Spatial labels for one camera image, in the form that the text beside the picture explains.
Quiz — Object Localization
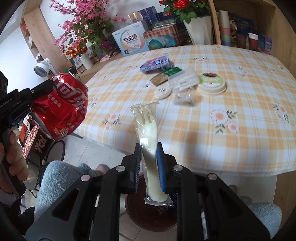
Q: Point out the fluffy blue left slipper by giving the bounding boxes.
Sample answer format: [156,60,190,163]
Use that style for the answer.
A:
[34,161,103,220]

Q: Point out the light blue probiotic box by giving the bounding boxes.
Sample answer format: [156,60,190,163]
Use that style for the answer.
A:
[112,21,149,56]

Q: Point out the pink teal packaged box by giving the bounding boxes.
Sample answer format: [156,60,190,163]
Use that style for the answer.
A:
[143,25,181,50]

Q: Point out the red rose bouquet white vase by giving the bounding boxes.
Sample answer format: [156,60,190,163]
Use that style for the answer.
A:
[159,0,212,45]

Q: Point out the white plastic fork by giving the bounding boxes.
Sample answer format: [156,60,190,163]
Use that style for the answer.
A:
[130,101,173,207]

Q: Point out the crushed red cola can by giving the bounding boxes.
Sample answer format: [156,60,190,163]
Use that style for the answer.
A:
[30,72,88,141]

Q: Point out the green brown snack packet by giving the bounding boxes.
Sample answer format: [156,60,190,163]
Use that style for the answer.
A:
[150,67,182,86]

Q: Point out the red black printed box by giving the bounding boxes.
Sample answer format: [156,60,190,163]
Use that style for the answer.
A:
[20,120,53,160]

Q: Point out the yellow plaid floral tablecloth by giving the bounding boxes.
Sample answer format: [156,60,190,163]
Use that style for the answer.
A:
[76,45,295,176]

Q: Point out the gold silver box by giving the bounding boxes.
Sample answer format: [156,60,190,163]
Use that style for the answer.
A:
[128,11,144,24]

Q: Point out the pink blossom flower arrangement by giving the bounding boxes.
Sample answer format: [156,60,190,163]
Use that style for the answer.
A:
[50,1,126,54]

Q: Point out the dark blue glitter box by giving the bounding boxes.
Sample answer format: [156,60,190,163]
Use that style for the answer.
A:
[138,6,159,25]

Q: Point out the orange flowers white vase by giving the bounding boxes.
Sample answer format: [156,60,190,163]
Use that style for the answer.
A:
[64,46,94,70]

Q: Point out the fluffy blue slipper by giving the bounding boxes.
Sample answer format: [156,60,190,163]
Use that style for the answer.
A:
[240,196,282,238]
[34,161,103,220]

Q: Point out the white security camera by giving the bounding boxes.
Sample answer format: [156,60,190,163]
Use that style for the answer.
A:
[34,58,58,77]

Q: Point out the fluffy blue right slipper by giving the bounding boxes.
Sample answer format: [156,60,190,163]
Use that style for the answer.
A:
[240,196,282,238]

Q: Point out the red cup on shelf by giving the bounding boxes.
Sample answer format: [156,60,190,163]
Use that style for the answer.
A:
[248,33,258,51]

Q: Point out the blue pink snack wrapper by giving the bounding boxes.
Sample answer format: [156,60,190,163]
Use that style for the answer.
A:
[140,56,174,73]

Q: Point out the clear plastic wrapper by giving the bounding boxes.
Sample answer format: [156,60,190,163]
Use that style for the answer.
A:
[168,67,199,106]

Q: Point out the wooden shelf unit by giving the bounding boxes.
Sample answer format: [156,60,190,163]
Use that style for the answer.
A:
[208,1,295,76]

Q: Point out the small white round lid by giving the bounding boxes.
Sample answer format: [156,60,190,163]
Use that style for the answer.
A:
[154,85,171,100]

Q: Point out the person's left hand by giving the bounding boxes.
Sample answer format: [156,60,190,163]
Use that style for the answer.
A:
[0,126,37,193]

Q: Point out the stacked pastel cups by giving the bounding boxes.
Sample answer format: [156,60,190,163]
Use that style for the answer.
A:
[219,10,231,46]

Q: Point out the dark green card box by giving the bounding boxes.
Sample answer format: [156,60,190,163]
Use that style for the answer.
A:
[151,19,176,30]

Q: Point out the dark red trash bin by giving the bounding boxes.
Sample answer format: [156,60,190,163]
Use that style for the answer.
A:
[125,173,177,232]

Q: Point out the yogurt cup green lid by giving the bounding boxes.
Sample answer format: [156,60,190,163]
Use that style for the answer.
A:
[198,73,227,96]

